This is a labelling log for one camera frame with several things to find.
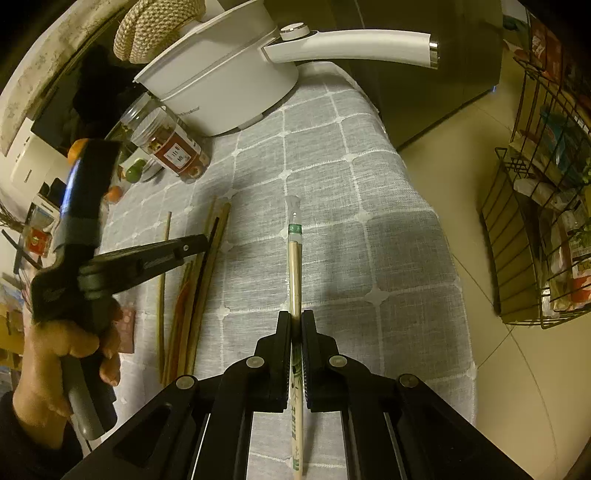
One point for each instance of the person's left forearm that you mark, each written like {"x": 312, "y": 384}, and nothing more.
{"x": 27, "y": 457}

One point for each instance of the black chopstick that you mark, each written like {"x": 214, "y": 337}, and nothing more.
{"x": 213, "y": 240}

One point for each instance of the blue snack packet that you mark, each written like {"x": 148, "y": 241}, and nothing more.
{"x": 561, "y": 138}

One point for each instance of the large orange fruit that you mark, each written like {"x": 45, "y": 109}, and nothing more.
{"x": 76, "y": 150}

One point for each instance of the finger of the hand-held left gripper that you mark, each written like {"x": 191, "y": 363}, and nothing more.
{"x": 152, "y": 261}

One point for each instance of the red snack packet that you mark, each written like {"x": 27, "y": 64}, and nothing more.
{"x": 538, "y": 44}

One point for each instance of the small orange fruit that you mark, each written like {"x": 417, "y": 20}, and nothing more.
{"x": 113, "y": 194}

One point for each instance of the paper-wrapped chopsticks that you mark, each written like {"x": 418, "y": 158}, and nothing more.
{"x": 294, "y": 277}

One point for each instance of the floral patterned cloth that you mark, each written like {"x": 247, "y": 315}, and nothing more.
{"x": 41, "y": 55}

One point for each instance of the grey checked tablecloth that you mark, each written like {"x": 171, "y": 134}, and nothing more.
{"x": 346, "y": 207}

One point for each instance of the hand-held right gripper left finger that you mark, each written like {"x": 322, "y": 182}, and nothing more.
{"x": 284, "y": 332}

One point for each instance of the woven straw mat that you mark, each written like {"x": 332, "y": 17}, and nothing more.
{"x": 147, "y": 27}

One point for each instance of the green fruit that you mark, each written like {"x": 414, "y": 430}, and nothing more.
{"x": 133, "y": 174}

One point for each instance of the white appliance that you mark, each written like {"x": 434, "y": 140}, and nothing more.
{"x": 32, "y": 161}

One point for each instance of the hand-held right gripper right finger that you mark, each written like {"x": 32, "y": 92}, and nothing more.
{"x": 308, "y": 332}

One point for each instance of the small black device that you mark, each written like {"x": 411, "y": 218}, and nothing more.
{"x": 57, "y": 189}

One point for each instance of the person's left hand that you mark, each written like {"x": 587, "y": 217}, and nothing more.
{"x": 41, "y": 369}

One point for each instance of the orange chopstick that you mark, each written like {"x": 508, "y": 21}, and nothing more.
{"x": 180, "y": 304}

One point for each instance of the black box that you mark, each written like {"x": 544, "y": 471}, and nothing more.
{"x": 55, "y": 115}

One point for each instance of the clear jar with red label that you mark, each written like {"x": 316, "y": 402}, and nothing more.
{"x": 180, "y": 154}

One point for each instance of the white electric pot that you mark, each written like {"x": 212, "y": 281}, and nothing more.
{"x": 221, "y": 83}

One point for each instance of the dark cabinet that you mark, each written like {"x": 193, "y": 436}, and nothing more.
{"x": 438, "y": 101}

